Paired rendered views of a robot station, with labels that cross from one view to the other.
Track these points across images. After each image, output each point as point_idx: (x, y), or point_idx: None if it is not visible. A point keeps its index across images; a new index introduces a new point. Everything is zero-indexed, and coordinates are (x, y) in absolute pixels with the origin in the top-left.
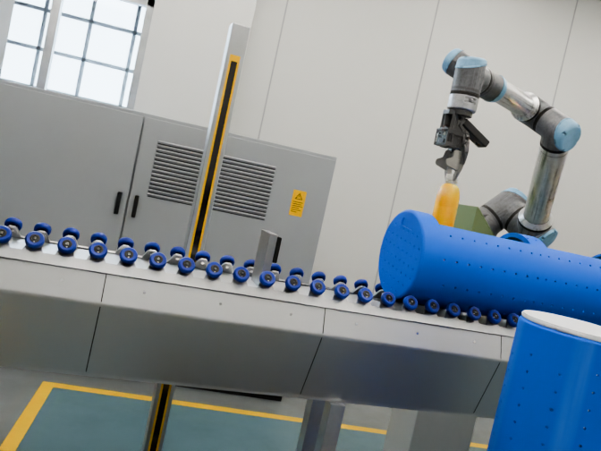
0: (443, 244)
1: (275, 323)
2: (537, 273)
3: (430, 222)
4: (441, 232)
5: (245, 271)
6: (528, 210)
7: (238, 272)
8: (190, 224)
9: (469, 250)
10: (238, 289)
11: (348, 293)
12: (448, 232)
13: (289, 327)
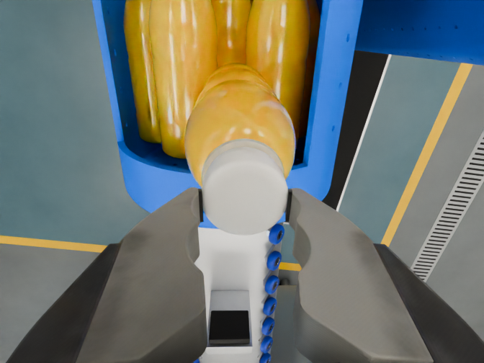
0: (337, 145)
1: None
2: None
3: (305, 190)
4: (325, 158)
5: (269, 327)
6: None
7: (270, 330)
8: None
9: (351, 60)
10: (271, 314)
11: (281, 227)
12: (327, 135)
13: (280, 251)
